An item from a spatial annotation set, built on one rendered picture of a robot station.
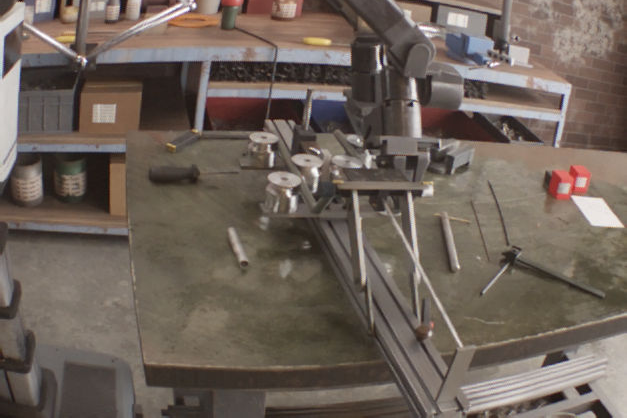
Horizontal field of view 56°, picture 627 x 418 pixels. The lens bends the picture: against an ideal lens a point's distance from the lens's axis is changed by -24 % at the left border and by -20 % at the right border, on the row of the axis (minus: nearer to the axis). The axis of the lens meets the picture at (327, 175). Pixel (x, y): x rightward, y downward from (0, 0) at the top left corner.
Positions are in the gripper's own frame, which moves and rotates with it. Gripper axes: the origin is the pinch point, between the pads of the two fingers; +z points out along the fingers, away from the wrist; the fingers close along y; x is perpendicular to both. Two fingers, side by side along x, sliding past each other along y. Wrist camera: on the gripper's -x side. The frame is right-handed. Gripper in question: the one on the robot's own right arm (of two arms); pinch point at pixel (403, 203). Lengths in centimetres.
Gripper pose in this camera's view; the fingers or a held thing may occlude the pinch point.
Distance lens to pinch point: 106.1
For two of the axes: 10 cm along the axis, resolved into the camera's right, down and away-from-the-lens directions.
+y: -9.5, -0.2, -3.0
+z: 0.1, 10.0, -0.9
